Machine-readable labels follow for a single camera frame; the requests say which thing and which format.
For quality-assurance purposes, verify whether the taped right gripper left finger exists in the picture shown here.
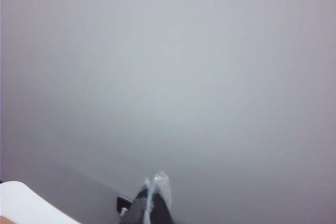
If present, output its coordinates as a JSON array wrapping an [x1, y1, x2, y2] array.
[[125, 177, 151, 224]]

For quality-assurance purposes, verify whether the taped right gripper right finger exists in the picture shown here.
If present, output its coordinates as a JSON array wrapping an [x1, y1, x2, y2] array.
[[146, 170, 176, 224]]

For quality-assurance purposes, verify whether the black wall socket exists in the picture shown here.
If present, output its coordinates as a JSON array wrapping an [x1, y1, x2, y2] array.
[[116, 195, 134, 213]]

